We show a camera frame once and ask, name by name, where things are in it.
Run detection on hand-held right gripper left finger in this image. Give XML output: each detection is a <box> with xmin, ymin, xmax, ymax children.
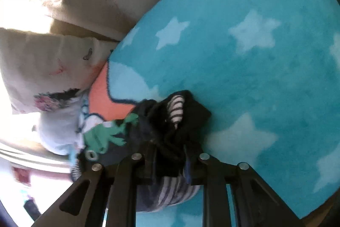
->
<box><xmin>30</xmin><ymin>142</ymin><xmax>160</xmax><ymax>227</ymax></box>

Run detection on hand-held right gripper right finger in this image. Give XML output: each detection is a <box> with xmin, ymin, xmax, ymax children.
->
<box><xmin>183</xmin><ymin>144</ymin><xmax>306</xmax><ymax>227</ymax></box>

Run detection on dark pants with striped lining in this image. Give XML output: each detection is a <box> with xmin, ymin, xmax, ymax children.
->
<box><xmin>69</xmin><ymin>89</ymin><xmax>212</xmax><ymax>213</ymax></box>

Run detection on blue star cartoon blanket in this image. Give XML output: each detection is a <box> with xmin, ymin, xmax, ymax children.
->
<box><xmin>88</xmin><ymin>0</ymin><xmax>340</xmax><ymax>227</ymax></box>

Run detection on beige floral print pillow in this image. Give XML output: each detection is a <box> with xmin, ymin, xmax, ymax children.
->
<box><xmin>0</xmin><ymin>27</ymin><xmax>117</xmax><ymax>116</ymax></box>

